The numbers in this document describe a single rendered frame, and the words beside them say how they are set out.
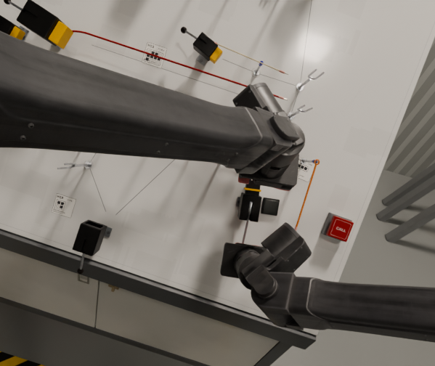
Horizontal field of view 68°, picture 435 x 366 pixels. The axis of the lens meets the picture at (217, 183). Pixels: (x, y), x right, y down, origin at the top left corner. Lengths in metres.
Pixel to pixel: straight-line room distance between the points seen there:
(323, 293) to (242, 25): 0.62
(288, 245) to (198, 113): 0.32
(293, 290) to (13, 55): 0.42
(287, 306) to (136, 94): 0.35
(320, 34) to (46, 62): 0.72
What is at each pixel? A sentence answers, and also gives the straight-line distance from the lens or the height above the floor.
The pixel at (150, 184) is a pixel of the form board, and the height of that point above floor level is 1.05.
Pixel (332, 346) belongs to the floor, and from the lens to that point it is 2.09.
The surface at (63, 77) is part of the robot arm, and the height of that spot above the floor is 1.50.
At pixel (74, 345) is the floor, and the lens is 1.71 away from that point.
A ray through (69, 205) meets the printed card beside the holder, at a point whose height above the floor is 0.96.
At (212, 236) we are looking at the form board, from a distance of 0.81.
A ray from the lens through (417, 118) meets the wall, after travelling 3.57.
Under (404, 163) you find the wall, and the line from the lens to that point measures 3.85.
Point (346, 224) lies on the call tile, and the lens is 0.83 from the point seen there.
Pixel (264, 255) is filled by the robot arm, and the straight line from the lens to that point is 0.56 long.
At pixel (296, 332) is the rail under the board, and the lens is 0.92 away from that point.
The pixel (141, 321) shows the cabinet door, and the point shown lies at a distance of 1.14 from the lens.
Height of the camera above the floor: 1.61
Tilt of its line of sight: 40 degrees down
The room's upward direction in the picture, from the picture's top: 22 degrees clockwise
